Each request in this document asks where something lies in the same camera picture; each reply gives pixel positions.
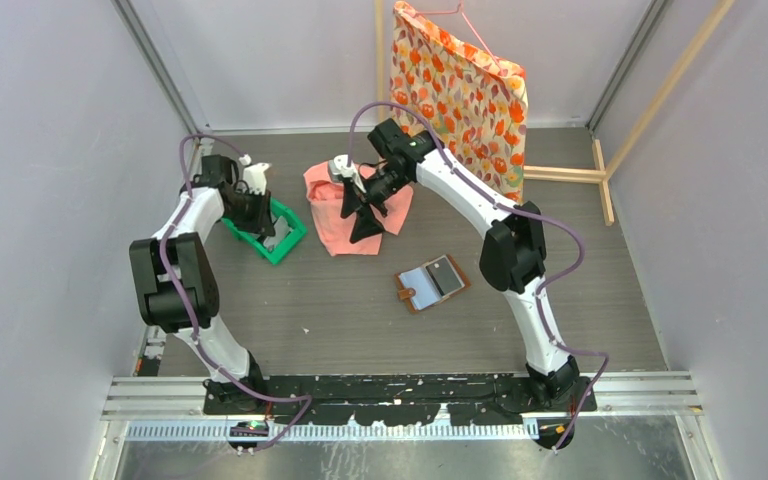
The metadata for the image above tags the black credit card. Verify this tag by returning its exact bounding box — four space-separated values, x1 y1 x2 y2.
426 257 464 297

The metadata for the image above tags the pink hanger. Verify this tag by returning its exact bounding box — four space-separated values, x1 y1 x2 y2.
419 0 498 63

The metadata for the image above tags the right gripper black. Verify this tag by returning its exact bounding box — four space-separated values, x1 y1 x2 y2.
341 165 410 244

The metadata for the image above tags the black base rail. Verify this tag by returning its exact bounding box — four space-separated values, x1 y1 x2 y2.
202 373 596 427

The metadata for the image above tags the green card tray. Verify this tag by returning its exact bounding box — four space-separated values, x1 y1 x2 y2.
222 199 307 265

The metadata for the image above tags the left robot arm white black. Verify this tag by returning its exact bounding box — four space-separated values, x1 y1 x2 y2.
129 155 276 414

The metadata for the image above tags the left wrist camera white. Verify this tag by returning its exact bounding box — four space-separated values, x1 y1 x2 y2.
238 154 272 195

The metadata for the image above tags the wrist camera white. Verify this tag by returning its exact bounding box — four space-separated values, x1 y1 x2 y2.
327 154 360 183
238 154 272 195

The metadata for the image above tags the brown leather card holder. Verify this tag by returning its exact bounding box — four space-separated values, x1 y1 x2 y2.
394 254 472 314

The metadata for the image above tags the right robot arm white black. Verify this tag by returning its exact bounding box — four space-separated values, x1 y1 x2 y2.
327 120 580 411

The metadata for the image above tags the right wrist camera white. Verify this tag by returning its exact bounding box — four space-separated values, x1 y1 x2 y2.
327 154 360 183

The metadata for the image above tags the floral fabric bag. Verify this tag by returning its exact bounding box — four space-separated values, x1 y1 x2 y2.
389 1 528 202

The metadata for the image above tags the wooden rack frame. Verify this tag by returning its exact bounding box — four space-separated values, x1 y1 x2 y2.
374 0 736 226

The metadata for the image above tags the pink cloth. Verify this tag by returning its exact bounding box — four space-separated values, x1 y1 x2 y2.
303 161 414 256

